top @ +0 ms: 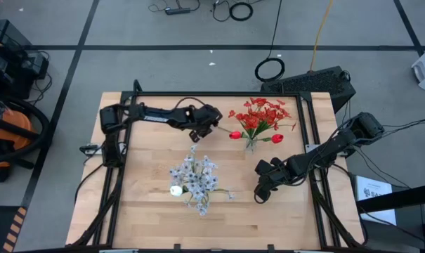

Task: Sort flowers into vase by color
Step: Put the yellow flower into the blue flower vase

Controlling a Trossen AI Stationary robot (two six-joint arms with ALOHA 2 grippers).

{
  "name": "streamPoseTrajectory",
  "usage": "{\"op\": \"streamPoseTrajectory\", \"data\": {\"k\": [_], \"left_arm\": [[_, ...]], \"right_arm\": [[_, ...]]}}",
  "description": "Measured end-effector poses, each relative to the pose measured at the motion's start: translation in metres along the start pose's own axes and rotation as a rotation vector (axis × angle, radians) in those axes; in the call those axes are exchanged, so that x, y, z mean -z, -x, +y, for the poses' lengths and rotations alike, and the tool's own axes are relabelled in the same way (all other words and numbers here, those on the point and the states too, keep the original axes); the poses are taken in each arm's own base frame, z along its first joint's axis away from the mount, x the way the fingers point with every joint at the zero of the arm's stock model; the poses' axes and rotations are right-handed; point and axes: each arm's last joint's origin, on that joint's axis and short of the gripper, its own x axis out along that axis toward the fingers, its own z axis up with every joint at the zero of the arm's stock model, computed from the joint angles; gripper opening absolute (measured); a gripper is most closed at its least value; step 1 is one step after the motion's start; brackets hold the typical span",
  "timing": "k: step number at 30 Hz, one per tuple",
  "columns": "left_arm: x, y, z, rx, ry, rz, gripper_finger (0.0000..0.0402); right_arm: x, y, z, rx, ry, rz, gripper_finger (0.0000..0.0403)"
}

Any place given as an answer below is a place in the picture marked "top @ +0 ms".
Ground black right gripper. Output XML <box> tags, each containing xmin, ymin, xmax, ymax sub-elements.
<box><xmin>254</xmin><ymin>156</ymin><xmax>300</xmax><ymax>193</ymax></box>

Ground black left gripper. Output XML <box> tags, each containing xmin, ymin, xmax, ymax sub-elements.
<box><xmin>186</xmin><ymin>104</ymin><xmax>225</xmax><ymax>134</ymax></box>

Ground clear glass vase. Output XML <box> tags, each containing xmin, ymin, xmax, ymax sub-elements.
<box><xmin>245</xmin><ymin>136</ymin><xmax>259</xmax><ymax>153</ymax></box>

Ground red artificial flower bunch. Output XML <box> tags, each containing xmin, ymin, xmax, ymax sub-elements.
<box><xmin>242</xmin><ymin>96</ymin><xmax>298</xmax><ymax>141</ymax></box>
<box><xmin>228</xmin><ymin>108</ymin><xmax>266</xmax><ymax>141</ymax></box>

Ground green stems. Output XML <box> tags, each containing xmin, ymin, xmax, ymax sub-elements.
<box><xmin>169</xmin><ymin>143</ymin><xmax>220</xmax><ymax>217</ymax></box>

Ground black computer tower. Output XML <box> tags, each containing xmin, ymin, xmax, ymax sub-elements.
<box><xmin>260</xmin><ymin>65</ymin><xmax>357</xmax><ymax>114</ymax></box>

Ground white paper sign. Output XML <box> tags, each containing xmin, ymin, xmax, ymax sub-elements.
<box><xmin>354</xmin><ymin>174</ymin><xmax>398</xmax><ymax>226</ymax></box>

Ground black power strip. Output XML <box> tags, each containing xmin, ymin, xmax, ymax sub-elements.
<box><xmin>164</xmin><ymin>7</ymin><xmax>192</xmax><ymax>16</ymax></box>

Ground black metal beam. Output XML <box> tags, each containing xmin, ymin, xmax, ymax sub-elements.
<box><xmin>355</xmin><ymin>181</ymin><xmax>425</xmax><ymax>214</ymax></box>

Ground orange shop vacuum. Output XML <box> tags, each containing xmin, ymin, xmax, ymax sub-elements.
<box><xmin>0</xmin><ymin>91</ymin><xmax>52</xmax><ymax>183</ymax></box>

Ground black electronics stack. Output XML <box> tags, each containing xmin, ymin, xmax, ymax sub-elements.
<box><xmin>0</xmin><ymin>19</ymin><xmax>51</xmax><ymax>100</ymax></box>

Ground black metal table frame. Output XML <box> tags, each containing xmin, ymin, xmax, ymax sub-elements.
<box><xmin>71</xmin><ymin>79</ymin><xmax>366</xmax><ymax>249</ymax></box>

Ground silver mounting bracket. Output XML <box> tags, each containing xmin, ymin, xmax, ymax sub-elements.
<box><xmin>79</xmin><ymin>143</ymin><xmax>105</xmax><ymax>157</ymax></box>
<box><xmin>304</xmin><ymin>143</ymin><xmax>321</xmax><ymax>156</ymax></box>

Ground black cable with coil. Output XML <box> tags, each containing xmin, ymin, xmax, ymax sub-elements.
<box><xmin>254</xmin><ymin>0</ymin><xmax>286</xmax><ymax>84</ymax></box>

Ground coiled black floor cable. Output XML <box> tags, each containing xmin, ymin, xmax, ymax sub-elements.
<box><xmin>229</xmin><ymin>2</ymin><xmax>254</xmax><ymax>22</ymax></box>

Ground yellow hanging cable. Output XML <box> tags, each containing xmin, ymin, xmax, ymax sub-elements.
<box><xmin>309</xmin><ymin>0</ymin><xmax>335</xmax><ymax>73</ymax></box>

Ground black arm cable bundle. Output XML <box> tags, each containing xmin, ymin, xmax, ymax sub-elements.
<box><xmin>381</xmin><ymin>114</ymin><xmax>425</xmax><ymax>137</ymax></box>

